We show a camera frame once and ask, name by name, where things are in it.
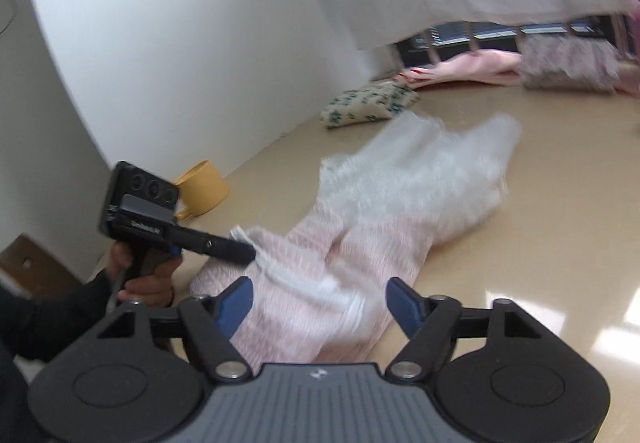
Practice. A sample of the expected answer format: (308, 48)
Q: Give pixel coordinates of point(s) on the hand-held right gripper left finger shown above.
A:
(234, 305)

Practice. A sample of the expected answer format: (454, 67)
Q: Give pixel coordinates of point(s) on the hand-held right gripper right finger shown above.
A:
(406, 305)

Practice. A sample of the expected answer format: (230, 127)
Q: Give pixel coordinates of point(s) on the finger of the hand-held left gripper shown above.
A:
(215, 244)

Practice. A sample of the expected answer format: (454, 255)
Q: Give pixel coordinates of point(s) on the pink knit garment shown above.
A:
(310, 283)

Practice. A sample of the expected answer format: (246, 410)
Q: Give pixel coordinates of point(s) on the white sheer garment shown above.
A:
(420, 173)

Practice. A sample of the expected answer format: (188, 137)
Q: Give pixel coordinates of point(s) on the person's left forearm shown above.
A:
(55, 318)

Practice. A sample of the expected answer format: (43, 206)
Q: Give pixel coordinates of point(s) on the person's left hand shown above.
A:
(150, 285)

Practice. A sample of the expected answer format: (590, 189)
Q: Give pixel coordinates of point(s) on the yellow cup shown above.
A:
(202, 190)

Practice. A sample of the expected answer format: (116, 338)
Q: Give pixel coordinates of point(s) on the brown wooden board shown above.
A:
(35, 263)

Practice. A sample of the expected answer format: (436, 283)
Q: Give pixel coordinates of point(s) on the floral print cushion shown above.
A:
(370, 103)

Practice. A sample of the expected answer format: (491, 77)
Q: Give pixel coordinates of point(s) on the pink blanket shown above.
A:
(465, 68)

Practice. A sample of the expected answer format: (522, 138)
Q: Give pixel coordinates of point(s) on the dark slatted shelf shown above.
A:
(450, 40)

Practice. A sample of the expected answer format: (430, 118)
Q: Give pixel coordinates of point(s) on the floral patterned cloth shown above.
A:
(570, 65)

